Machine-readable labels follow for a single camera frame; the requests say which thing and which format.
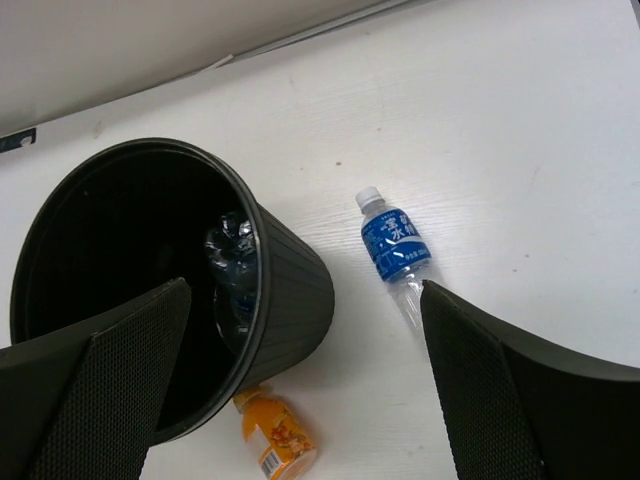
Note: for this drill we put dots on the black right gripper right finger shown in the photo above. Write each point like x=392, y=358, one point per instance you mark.
x=517, y=406

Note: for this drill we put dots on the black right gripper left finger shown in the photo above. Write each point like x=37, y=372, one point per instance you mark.
x=83, y=401

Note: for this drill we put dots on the blue label clear bottle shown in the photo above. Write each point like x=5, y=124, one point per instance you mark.
x=398, y=252

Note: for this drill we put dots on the Aquafina clear plastic bottle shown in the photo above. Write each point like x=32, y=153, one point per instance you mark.
x=231, y=252

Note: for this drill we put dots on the black plastic bin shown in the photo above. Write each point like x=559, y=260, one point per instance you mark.
x=133, y=217

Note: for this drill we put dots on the orange juice bottle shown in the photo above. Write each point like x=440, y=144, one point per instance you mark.
x=281, y=446

